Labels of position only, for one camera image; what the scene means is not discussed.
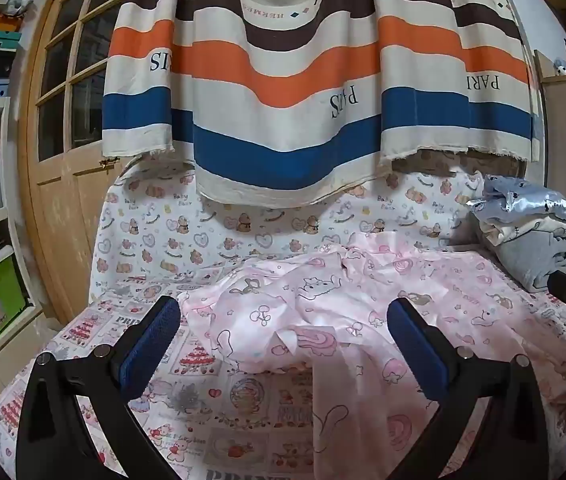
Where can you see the pink patchwork print bed sheet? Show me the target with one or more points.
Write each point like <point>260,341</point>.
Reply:
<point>203,400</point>

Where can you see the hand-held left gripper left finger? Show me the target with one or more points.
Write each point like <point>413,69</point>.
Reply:
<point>150,345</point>

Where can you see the pink printed pants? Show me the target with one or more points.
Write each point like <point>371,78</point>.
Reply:
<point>313,300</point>

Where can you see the small white plush toy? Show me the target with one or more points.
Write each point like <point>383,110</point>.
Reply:
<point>562,67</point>

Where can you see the metal door latch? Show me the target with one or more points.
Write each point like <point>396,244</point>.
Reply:
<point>109,162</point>

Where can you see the small grey plush toy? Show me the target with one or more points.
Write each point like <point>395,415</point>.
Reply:
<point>19,1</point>

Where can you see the white bear print sheet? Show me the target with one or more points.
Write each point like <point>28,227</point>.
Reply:
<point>163,230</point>

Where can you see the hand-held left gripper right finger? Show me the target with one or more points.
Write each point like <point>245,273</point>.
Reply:
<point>415,345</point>

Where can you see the wooden door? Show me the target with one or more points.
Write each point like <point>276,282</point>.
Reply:
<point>63,210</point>

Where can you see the striped curtain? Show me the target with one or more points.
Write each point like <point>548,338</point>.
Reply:
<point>283,60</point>

